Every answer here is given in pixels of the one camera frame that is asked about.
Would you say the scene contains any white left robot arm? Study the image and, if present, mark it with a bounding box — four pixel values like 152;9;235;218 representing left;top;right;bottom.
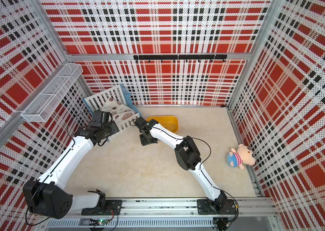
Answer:
23;110;119;219

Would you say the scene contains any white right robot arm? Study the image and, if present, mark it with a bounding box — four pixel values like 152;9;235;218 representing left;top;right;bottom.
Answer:
132;117;238;215

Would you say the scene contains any yellow plastic storage box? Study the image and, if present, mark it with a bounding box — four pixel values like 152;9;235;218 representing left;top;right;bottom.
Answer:
147;115;179;133

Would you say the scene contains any white patterned blanket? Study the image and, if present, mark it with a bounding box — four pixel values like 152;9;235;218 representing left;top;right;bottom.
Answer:
101;98;136;124

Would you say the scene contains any green circuit board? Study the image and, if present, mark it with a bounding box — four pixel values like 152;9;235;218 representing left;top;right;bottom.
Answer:
89;218;109;226

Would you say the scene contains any pink plush pig toy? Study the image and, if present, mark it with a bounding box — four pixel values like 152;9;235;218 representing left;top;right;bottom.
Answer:
227;144;256;169

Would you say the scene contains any black wall hook rail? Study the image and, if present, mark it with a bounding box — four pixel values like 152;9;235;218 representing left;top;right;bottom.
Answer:
133;54;228;61

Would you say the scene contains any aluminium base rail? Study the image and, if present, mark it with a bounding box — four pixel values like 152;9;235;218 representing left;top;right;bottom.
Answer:
39;197;282;231

